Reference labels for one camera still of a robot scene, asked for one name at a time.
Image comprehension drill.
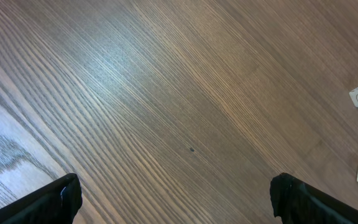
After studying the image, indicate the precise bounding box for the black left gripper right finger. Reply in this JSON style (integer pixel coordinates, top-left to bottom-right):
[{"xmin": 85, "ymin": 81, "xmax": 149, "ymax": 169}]
[{"xmin": 270, "ymin": 173, "xmax": 358, "ymax": 224}]

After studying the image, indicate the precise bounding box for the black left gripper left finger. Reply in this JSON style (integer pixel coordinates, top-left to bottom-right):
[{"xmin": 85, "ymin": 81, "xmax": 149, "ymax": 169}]
[{"xmin": 0, "ymin": 173, "xmax": 83, "ymax": 224}]

